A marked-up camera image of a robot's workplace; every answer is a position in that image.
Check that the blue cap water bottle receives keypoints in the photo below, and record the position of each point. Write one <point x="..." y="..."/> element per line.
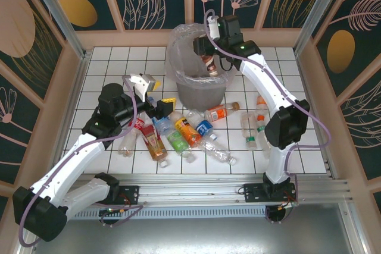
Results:
<point x="163" y="124"/>

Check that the brown drink plastic bottle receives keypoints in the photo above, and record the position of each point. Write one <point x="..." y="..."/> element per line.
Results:
<point x="210" y="66"/>

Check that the green label clear bottle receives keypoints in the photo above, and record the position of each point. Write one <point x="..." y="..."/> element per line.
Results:
<point x="178" y="142"/>

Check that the red gold label amber bottle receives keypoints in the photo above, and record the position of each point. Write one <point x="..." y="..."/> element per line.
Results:
<point x="153" y="144"/>

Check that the blue label clear bottle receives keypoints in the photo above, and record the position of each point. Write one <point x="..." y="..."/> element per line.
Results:
<point x="204" y="127"/>

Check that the red label clear bottle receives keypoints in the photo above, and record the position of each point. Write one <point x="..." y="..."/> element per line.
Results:
<point x="129" y="142"/>

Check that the orange label bottle tan cap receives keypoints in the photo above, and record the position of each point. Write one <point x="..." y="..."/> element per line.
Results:
<point x="218" y="113"/>

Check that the crushed clear plastic bottle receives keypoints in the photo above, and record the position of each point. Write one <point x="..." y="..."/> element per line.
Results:
<point x="215" y="151"/>

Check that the orange label clear bottle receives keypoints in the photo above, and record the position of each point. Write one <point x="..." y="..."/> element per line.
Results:
<point x="261" y="105"/>

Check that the green cap clear bottle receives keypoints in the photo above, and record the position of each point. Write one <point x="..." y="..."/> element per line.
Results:
<point x="248" y="129"/>

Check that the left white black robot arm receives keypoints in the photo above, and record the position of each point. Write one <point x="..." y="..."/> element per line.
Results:
<point x="59" y="173"/>

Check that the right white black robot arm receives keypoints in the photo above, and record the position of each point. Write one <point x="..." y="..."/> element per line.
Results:
<point x="262" y="78"/>

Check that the clear plastic bin liner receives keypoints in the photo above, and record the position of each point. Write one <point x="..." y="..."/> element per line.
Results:
<point x="178" y="40"/>

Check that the metal mesh waste bin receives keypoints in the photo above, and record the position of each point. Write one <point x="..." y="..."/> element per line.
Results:
<point x="199" y="96"/>

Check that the aluminium mounting rail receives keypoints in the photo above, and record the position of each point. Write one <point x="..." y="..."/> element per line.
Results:
<point x="190" y="190"/>

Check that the aluminium corner post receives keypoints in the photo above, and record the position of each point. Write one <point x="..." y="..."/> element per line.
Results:
<point x="58" y="13"/>
<point x="317" y="13"/>

